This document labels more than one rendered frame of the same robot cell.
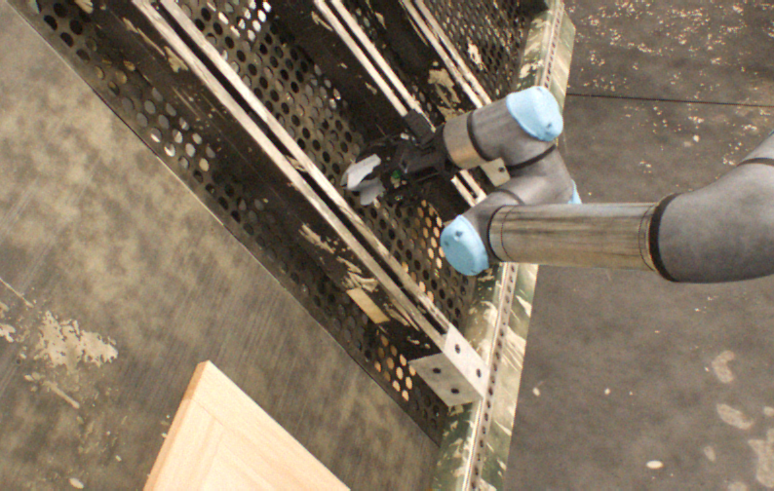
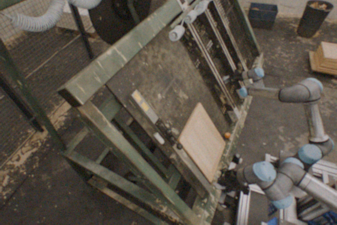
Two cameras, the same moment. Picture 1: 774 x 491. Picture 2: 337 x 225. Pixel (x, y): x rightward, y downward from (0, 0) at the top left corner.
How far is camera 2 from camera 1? 0.41 m
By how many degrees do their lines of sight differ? 11
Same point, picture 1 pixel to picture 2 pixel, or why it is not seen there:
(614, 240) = (271, 94)
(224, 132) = (207, 67)
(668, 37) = (280, 64)
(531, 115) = (259, 72)
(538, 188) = (257, 85)
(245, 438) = (202, 115)
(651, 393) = (266, 130)
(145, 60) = (197, 54)
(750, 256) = (295, 99)
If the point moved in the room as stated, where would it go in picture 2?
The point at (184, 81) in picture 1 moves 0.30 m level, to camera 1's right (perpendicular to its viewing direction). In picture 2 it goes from (202, 58) to (241, 64)
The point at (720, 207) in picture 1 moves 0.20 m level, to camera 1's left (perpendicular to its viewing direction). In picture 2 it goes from (291, 90) to (257, 85)
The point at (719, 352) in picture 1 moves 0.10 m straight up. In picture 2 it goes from (281, 126) to (284, 121)
